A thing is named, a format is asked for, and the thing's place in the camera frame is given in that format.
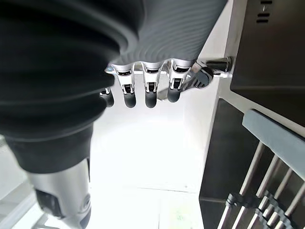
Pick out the grey metal dishwasher rack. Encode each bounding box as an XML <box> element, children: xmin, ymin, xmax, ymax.
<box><xmin>217</xmin><ymin>108</ymin><xmax>305</xmax><ymax>229</ymax></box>

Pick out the black dishwasher tub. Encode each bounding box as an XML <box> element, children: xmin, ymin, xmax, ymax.
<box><xmin>198</xmin><ymin>97</ymin><xmax>305</xmax><ymax>229</ymax></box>

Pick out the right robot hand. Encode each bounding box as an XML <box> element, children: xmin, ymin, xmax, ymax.
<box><xmin>0</xmin><ymin>0</ymin><xmax>228</xmax><ymax>229</ymax></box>

